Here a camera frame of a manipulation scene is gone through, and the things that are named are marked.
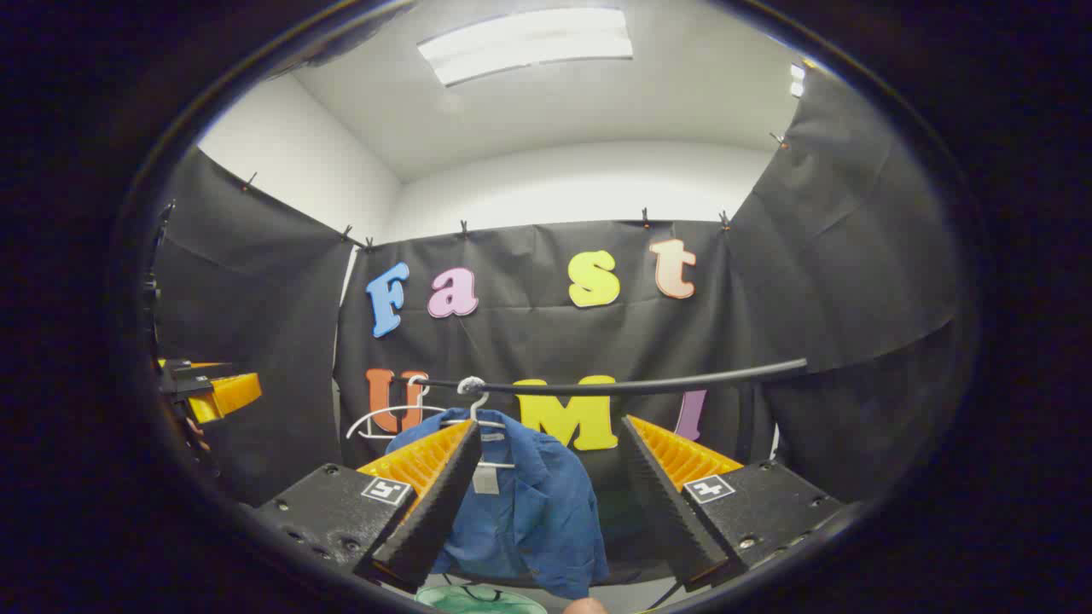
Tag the large ceiling light panel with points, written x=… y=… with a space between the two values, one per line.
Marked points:
x=525 y=44

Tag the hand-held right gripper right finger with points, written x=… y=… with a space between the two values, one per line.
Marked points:
x=674 y=512

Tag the small ceiling light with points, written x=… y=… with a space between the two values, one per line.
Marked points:
x=797 y=81

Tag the white hanger with taped hook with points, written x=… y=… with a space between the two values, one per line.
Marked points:
x=472 y=385

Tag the green laundry hamper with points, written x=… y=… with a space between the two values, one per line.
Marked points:
x=478 y=601

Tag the black clothes rack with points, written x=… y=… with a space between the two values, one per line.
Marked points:
x=648 y=384

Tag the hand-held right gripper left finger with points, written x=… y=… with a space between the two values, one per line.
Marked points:
x=431 y=512

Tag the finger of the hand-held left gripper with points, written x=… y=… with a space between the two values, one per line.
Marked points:
x=192 y=378
x=223 y=396

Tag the empty white hanger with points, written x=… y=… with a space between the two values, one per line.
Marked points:
x=375 y=418

